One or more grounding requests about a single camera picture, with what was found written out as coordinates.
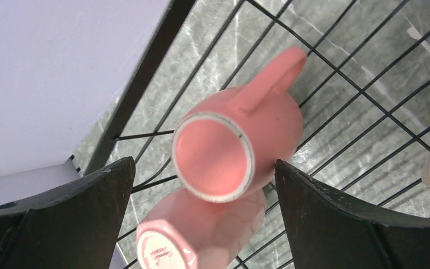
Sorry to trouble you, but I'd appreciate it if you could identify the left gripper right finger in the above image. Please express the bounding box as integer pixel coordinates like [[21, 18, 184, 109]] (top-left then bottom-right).
[[275, 160, 430, 268]]

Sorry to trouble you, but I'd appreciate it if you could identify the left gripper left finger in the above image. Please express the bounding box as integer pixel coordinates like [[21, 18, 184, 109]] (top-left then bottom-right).
[[0, 157, 135, 268]]

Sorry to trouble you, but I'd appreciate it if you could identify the pink mug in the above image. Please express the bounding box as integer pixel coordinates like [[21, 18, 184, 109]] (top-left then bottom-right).
[[171, 47, 307, 203], [136, 188, 267, 268]]

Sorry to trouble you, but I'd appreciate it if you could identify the black wire dish rack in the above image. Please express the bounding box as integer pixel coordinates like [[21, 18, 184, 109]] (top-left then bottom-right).
[[74, 1, 430, 268]]

